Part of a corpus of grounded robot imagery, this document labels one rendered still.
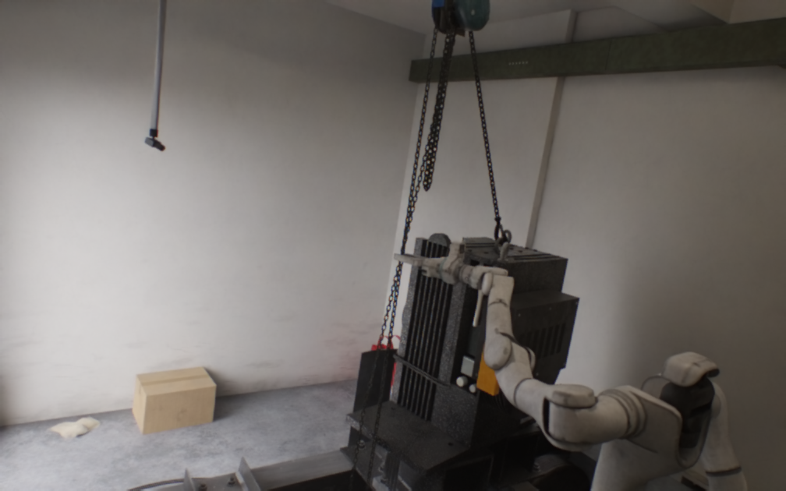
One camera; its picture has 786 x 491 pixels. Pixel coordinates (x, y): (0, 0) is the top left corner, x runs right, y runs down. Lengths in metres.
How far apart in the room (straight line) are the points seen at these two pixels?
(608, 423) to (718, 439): 0.44
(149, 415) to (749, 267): 3.36
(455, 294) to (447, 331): 0.15
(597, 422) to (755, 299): 1.68
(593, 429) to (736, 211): 1.78
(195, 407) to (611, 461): 3.01
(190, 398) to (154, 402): 0.21
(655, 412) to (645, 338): 1.75
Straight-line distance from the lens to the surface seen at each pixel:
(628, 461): 1.32
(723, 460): 1.53
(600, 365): 3.13
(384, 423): 2.20
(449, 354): 2.10
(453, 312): 2.06
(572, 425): 1.12
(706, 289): 2.79
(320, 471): 2.33
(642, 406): 1.22
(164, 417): 3.88
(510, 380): 1.29
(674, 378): 1.23
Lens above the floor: 1.93
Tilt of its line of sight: 9 degrees down
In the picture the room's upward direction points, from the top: 9 degrees clockwise
